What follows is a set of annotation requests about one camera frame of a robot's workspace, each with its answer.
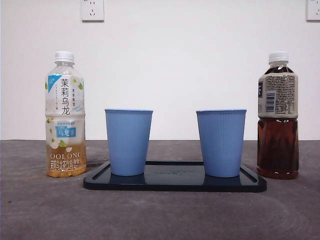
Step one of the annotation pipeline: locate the oolong tea bottle pale label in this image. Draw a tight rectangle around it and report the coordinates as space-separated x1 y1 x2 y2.
44 51 88 179

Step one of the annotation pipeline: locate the dark tea bottle white cap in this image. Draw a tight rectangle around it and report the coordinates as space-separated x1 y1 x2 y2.
256 51 300 180

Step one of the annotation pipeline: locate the blue ribbed cup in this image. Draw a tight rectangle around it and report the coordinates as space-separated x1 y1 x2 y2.
195 108 248 178
104 108 154 177

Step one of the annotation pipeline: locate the dark rectangular tray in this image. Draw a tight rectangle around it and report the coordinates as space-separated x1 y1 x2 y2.
82 160 268 193

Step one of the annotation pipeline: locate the white wall socket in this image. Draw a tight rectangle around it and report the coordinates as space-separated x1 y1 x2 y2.
306 0 320 22
80 0 105 22

